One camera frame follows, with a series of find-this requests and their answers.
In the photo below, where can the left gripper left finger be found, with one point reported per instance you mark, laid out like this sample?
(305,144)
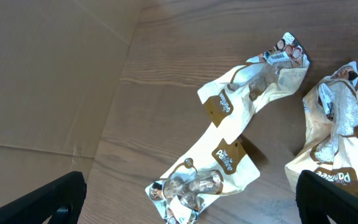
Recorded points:
(59,201)

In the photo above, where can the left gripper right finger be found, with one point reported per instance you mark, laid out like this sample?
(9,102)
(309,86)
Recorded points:
(320,201)

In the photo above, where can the beige brown snack bag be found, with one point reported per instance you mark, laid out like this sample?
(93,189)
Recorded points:
(331,147)

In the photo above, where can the long beige snack bag strip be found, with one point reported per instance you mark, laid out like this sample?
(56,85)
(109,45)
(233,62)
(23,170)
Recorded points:
(217,164)

